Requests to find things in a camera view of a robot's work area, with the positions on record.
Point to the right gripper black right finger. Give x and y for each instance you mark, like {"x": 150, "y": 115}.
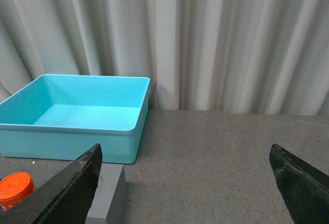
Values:
{"x": 303, "y": 187}

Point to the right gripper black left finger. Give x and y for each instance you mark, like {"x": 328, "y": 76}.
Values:
{"x": 65, "y": 198}

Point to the gray block with round hole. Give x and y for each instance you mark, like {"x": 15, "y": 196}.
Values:
{"x": 110, "y": 197}

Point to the orange cylinder with white numbers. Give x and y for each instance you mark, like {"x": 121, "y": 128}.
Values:
{"x": 15, "y": 188}

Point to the light blue plastic box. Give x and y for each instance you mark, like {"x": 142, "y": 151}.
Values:
{"x": 60, "y": 116}

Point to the white pleated curtain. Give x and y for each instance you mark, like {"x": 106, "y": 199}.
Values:
{"x": 235, "y": 56}

